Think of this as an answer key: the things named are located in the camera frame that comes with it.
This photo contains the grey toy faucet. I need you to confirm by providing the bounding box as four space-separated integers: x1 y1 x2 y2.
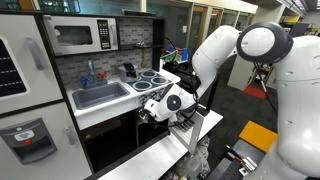
81 59 108 90

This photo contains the black bar on kitchen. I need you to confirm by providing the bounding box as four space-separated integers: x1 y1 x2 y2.
120 9 157 18

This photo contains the white toy microwave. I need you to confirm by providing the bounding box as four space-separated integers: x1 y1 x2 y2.
41 15 119 57

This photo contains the yellow floor mat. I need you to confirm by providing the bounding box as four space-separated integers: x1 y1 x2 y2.
238 119 279 153

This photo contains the silver dish on shelf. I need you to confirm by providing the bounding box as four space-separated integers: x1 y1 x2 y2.
133 41 153 49

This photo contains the silver metal clamp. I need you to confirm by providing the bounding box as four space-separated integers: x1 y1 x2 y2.
238 155 258 177

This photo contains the white fridge door with dispenser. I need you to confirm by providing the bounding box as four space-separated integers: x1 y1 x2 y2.
0 101 93 180

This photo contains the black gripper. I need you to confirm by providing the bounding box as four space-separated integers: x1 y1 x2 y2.
138 108 150 124

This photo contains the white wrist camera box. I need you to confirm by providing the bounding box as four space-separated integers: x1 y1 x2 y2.
143 99 160 118

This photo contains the grey toy sink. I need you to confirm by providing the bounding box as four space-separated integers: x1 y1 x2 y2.
70 82 130 111

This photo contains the wooden spatula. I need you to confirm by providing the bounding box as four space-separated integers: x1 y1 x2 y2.
140 49 149 69

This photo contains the white toy kitchen unit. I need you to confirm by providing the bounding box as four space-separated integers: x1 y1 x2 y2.
0 9 181 180

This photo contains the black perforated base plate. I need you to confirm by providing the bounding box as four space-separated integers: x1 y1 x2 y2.
206 138 268 180

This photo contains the clear plastic bag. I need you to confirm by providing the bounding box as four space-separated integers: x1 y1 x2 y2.
173 134 212 180

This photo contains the grey pot with black lid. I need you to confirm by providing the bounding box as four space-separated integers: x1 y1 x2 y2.
116 62 139 84

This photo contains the red floor mat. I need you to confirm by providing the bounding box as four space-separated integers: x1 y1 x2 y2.
242 84 268 100

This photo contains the white fridge door with window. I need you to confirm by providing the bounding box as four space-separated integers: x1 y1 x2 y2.
0 14 63 116

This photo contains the white oven door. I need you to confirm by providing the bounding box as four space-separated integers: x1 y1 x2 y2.
168 111 205 156

